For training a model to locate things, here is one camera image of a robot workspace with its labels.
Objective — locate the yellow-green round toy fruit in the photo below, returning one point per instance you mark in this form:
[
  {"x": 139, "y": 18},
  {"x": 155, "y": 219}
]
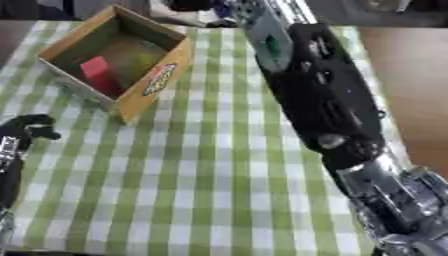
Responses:
[{"x": 142, "y": 62}]

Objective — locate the silver and black right robot arm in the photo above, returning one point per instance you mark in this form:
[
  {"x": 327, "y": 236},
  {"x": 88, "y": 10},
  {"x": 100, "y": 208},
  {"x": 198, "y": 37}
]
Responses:
[{"x": 326, "y": 100}]

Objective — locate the tan cardboard box green inside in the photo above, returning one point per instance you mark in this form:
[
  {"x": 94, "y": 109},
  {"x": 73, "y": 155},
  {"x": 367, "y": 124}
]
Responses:
[{"x": 146, "y": 96}]

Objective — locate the person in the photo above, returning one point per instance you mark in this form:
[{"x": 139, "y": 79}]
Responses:
[{"x": 181, "y": 17}]

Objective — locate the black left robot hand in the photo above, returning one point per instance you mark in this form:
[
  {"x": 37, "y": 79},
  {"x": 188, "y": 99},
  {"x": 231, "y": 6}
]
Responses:
[{"x": 28, "y": 124}]

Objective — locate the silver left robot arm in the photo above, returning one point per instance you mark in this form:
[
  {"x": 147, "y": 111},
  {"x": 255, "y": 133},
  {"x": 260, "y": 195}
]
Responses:
[{"x": 3, "y": 230}]

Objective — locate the red rectangular block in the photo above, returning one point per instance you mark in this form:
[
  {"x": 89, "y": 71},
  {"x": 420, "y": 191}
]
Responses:
[{"x": 99, "y": 71}]

